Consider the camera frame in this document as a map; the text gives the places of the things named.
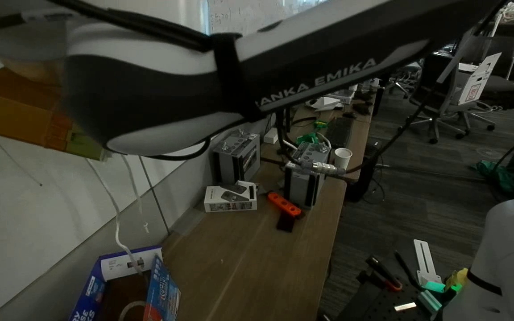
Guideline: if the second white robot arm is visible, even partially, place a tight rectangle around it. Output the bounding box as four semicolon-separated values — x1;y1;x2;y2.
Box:
442;199;514;321

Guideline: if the grey metal box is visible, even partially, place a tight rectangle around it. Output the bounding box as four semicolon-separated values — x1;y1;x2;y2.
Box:
285;162;326;206
211;130;260;183

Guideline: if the white paper cup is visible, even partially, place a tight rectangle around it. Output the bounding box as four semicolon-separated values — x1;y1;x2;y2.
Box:
334;148;354;171

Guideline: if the green cable bundle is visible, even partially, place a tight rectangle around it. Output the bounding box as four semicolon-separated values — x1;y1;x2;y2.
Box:
295;121;331;149

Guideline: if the small white open box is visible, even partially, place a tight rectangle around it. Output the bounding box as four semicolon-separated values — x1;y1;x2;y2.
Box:
204;180;258;212

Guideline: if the rear grey metal box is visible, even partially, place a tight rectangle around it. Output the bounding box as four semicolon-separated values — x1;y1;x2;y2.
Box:
211;130;260;183

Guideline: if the orange and black clamp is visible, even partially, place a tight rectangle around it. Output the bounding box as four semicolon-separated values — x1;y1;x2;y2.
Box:
267;192;304;231

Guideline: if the blue cardboard snack box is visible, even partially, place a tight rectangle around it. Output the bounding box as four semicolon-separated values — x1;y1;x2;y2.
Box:
69;246;181;321

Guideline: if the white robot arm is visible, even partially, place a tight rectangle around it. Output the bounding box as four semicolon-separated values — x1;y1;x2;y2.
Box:
0;0;506;157

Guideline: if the black office chair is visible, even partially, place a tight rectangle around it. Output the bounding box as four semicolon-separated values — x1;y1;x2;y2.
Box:
409;35;514;144

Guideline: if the thin white cord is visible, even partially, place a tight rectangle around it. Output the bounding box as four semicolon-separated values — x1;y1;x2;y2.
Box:
86;155;152;321

